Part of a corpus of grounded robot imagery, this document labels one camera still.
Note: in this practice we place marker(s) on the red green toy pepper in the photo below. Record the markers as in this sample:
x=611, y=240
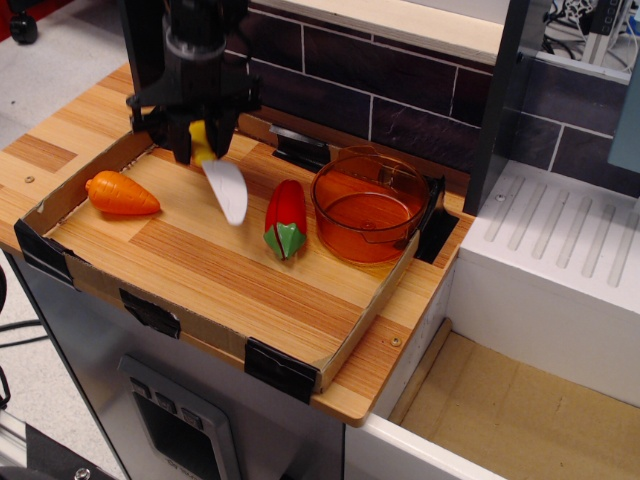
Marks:
x=285, y=230

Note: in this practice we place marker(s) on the dark grey right post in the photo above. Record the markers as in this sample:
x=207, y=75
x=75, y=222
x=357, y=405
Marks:
x=521, y=41

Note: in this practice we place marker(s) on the white toy sink unit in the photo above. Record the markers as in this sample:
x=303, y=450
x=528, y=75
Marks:
x=526, y=365

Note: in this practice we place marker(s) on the grey toy oven front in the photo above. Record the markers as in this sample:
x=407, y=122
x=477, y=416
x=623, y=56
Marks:
x=169, y=411

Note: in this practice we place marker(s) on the black office chair wheel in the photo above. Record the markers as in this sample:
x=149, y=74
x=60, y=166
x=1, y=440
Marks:
x=22, y=26

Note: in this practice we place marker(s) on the orange plastic toy carrot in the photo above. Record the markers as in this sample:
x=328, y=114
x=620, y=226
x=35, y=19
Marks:
x=114, y=193

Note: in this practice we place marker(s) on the yellow handled white toy knife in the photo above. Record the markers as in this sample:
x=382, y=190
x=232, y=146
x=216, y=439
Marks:
x=225, y=178

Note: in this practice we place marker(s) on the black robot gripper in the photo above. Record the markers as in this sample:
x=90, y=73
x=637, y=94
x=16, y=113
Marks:
x=197, y=82

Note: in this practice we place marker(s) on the transparent orange plastic pot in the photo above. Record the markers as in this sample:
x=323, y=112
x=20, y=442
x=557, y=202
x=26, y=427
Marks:
x=368, y=205

